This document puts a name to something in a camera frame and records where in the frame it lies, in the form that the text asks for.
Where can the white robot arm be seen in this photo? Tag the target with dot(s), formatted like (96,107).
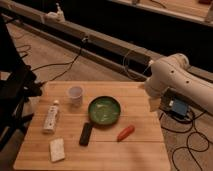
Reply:
(171,72)

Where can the orange toy carrot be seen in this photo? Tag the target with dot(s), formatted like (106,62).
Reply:
(125,133)

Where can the white tube bottle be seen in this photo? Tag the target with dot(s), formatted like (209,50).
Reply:
(51,118)

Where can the black tripod stand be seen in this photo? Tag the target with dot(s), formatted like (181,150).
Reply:
(15,90)

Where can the white sponge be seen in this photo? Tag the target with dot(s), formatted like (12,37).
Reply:
(57,152)

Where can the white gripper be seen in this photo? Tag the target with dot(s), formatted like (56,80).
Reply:
(154,104)

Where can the white object on rail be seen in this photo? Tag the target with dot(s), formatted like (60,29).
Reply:
(58,15)

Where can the blue electronic box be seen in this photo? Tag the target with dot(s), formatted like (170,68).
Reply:
(179,108)

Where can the grey metal rail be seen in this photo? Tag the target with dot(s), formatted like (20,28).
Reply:
(115,29)

